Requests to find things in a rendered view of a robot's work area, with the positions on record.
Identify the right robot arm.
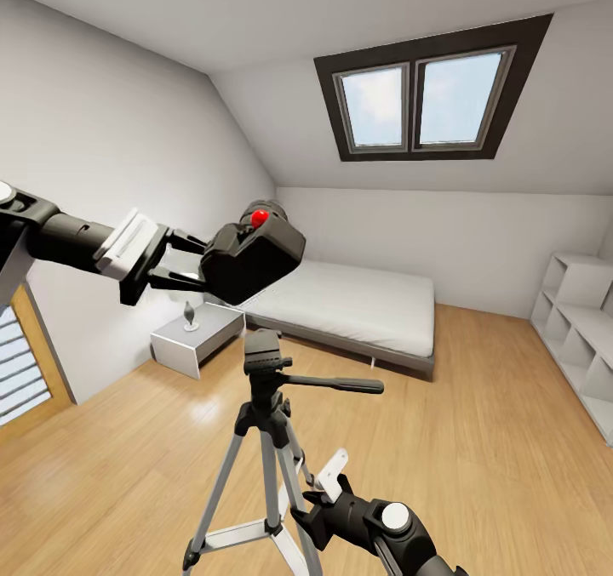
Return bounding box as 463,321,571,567
289,448,471,576

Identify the digital camera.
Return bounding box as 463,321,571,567
199,200,307,306

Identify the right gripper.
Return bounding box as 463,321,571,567
289,473,362,551

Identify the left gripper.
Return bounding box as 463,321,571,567
70,222,212,305

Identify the camera tripod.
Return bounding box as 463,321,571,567
181,328,384,576

